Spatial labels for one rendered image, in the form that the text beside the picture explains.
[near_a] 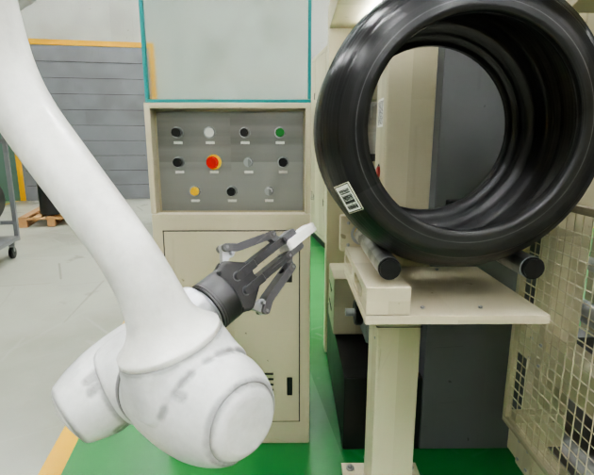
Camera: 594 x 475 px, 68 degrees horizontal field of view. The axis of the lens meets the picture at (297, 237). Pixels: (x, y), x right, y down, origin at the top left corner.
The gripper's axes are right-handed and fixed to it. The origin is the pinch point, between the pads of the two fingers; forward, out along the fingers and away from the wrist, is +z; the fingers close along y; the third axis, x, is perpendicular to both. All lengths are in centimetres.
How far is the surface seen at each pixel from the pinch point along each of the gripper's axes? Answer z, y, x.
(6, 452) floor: -56, 31, -151
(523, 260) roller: 32.8, 28.2, 16.0
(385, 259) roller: 15.0, 14.1, 0.8
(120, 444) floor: -27, 51, -130
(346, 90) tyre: 20.9, -16.9, 6.7
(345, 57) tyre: 24.6, -22.0, 7.0
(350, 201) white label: 15.5, 1.0, -0.3
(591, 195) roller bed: 76, 36, 16
